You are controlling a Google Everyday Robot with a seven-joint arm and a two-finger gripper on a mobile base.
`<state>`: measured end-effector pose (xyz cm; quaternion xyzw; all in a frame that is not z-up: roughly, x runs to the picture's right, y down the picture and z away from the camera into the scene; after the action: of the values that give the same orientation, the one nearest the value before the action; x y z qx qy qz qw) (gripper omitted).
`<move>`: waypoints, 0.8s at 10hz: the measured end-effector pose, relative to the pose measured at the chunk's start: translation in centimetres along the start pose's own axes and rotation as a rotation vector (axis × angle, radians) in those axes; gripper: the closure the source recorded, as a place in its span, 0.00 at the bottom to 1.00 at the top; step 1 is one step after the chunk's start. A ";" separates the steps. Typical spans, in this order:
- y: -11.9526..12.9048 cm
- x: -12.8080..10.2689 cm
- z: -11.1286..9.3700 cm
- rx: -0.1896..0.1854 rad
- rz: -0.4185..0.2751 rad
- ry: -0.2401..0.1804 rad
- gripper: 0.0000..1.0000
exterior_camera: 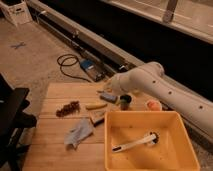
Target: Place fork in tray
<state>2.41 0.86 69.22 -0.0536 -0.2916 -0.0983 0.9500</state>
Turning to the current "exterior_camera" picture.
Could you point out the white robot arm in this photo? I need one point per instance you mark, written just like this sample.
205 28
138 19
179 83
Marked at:
148 78

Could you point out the yellow plastic tray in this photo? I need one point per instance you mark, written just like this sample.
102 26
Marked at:
172 152

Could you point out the blue power box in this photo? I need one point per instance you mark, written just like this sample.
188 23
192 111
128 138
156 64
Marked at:
92 70

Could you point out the yellow banana toy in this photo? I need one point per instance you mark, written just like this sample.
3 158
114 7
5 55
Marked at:
93 106

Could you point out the dark green cup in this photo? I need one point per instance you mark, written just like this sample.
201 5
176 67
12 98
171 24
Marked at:
125 101

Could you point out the small wooden block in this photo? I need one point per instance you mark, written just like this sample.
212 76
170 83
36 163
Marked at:
97 117

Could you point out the brown grape bunch toy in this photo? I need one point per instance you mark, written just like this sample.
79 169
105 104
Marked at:
67 109

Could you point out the grey crumpled cloth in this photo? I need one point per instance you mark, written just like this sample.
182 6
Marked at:
78 133

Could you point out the orange white plastic toy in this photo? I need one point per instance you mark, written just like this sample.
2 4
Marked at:
154 105

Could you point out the white kitchen utensil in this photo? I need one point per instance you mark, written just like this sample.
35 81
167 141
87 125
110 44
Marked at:
152 137

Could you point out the white cardboard box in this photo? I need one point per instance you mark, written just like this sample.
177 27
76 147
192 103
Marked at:
16 14

